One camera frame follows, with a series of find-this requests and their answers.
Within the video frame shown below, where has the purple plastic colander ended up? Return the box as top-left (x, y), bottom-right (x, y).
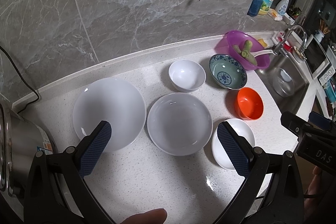
top-left (224, 30), bottom-right (270, 71)

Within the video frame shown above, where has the white spray bottle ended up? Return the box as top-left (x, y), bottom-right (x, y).
top-left (275, 0), bottom-right (289, 16)

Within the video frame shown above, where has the large white plate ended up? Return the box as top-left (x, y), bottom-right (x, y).
top-left (72, 77), bottom-right (146, 153)

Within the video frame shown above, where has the stainless steel sink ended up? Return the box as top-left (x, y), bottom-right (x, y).
top-left (256, 53), bottom-right (309, 114)

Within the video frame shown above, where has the blue patterned ceramic bowl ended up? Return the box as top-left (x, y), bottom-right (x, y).
top-left (209, 54), bottom-right (247, 90)

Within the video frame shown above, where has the small white dish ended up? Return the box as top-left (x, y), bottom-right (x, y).
top-left (211, 118), bottom-right (255, 170)

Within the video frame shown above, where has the stainless steel pot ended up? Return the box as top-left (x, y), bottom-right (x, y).
top-left (0, 101), bottom-right (58, 198)

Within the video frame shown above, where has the black power cable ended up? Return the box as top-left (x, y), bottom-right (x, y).
top-left (0, 45), bottom-right (40, 115)

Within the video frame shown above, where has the left hand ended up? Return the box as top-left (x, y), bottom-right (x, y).
top-left (121, 208), bottom-right (167, 224)

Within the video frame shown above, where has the chrome faucet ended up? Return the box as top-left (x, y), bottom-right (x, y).
top-left (272, 24), bottom-right (307, 61)

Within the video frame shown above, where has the orange plastic bowl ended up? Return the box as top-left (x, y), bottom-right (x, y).
top-left (235, 87), bottom-right (264, 120)

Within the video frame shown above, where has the white microwave oven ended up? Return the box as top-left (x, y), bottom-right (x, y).
top-left (304, 35), bottom-right (335, 86)

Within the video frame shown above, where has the white deep plate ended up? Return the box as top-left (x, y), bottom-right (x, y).
top-left (147, 93), bottom-right (213, 156)

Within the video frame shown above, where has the small white bowl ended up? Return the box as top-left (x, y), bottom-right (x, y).
top-left (168, 59), bottom-right (206, 93)

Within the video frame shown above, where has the green dish brush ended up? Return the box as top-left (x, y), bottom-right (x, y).
top-left (233, 40), bottom-right (257, 66)

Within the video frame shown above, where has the clear glass bowl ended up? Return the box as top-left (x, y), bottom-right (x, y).
top-left (272, 68), bottom-right (295, 98)

